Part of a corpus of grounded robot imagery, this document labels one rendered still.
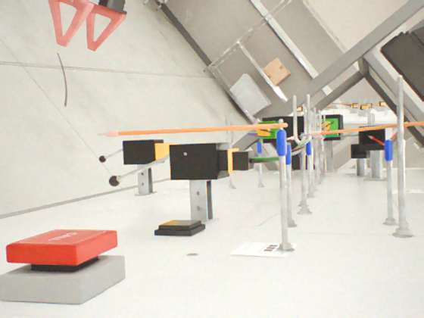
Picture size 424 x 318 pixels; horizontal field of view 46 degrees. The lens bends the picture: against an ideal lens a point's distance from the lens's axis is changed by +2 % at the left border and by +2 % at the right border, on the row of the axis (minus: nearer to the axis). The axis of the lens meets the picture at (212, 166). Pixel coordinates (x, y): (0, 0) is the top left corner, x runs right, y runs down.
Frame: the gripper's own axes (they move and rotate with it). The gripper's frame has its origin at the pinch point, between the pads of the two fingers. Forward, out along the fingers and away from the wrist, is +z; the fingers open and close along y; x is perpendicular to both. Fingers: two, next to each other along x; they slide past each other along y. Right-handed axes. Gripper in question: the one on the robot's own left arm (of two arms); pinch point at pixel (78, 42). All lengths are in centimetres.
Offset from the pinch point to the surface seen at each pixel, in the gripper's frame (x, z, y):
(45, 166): 75, 78, 145
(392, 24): -48, -27, 71
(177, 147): -26.2, 4.3, -22.5
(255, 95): 56, 45, 673
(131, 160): -11.7, 16.6, 7.1
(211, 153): -30.1, 3.4, -23.1
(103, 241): -29, 7, -46
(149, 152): -14.5, 14.0, 7.0
